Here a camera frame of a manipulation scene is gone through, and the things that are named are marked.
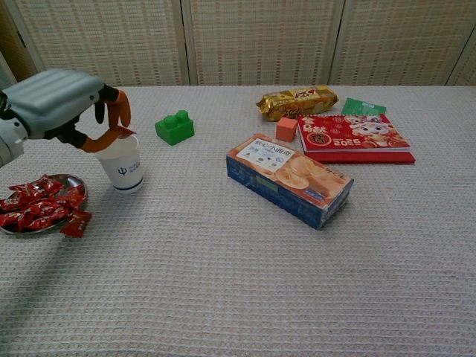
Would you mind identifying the white paper cup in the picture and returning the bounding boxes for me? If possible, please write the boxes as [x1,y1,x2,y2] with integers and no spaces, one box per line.
[94,134,145,195]

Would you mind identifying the brown screen panel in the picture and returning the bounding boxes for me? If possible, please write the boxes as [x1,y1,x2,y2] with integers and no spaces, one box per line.
[0,0,42,90]

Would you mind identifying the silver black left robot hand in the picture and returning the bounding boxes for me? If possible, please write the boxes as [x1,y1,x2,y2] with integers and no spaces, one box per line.
[0,68,133,154]

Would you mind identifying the gold biscuit packet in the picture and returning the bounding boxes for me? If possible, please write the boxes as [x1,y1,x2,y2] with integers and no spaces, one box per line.
[255,85,340,122]

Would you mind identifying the round silver metal plate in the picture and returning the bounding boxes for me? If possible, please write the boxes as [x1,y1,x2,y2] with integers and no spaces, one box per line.
[0,173,89,235]

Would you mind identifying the woven folding screen panel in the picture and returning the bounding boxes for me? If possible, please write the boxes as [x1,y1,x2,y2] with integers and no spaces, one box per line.
[7,0,190,87]
[181,0,345,87]
[446,33,476,87]
[329,0,476,87]

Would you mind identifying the orange blue cookie box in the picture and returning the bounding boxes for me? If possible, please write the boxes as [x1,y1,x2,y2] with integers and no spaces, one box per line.
[225,133,355,231]

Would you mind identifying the small orange cube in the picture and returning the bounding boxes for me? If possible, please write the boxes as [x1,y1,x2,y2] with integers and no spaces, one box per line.
[275,117,298,143]

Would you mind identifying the green foil sachet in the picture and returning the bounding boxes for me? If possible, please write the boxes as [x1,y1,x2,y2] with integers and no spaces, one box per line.
[341,97,387,117]

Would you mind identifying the red desk calendar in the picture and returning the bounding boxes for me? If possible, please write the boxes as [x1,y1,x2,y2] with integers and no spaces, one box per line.
[296,113,417,165]

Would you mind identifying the white woven tablecloth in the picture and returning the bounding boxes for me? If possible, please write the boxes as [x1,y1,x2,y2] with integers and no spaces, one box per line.
[0,85,476,357]

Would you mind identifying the green toy building brick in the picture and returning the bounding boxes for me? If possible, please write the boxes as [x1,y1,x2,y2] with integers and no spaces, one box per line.
[155,109,196,147]

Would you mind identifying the red candy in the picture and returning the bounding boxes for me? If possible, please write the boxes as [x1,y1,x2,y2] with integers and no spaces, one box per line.
[59,209,93,239]
[111,125,137,139]
[28,213,62,231]
[31,173,65,195]
[63,184,87,209]
[7,182,38,199]

